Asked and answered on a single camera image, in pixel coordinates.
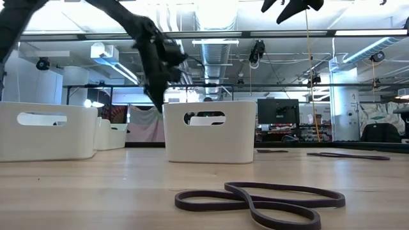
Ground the dark red patterned panel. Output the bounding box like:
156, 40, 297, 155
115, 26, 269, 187
101, 104, 129, 125

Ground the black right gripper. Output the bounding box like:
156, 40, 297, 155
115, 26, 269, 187
261, 0, 325, 25

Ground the long black background bar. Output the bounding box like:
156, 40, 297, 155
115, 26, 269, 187
233, 82, 409, 89

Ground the silver ventilation duct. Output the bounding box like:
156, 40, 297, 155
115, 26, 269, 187
200, 43, 231, 100

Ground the white plastic basket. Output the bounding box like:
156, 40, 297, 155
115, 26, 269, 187
0, 101, 99, 163
162, 101, 257, 165
95, 118, 128, 151

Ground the black office chair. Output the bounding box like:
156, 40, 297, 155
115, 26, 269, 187
359, 123, 394, 143

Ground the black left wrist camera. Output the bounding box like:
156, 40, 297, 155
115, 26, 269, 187
164, 40, 189, 68

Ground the black aluminium table frame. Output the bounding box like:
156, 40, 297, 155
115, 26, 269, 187
124, 139, 409, 153

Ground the cluttered background workbench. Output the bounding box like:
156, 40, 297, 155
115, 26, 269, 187
255, 123, 330, 142

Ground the black ceiling-mounted camera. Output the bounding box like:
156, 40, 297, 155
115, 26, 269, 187
307, 73, 322, 88
248, 39, 266, 70
35, 56, 51, 72
369, 50, 386, 63

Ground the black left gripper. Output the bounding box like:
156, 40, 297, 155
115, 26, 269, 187
132, 28, 183, 113

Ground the yellow hanging cable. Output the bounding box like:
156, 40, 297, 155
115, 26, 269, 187
303, 9, 321, 143

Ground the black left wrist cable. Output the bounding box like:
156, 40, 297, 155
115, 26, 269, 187
187, 54, 206, 70

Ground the white painted backdrop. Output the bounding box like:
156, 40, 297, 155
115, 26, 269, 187
360, 101, 406, 143

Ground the white round column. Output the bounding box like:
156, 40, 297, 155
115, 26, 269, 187
328, 57, 361, 142

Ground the black computer monitor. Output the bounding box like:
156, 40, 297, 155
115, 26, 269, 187
257, 98, 300, 125

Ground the pink grey hanging cloth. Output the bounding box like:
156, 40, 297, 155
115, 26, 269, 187
125, 104, 166, 143

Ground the black overhead frame beam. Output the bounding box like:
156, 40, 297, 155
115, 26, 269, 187
19, 29, 409, 42

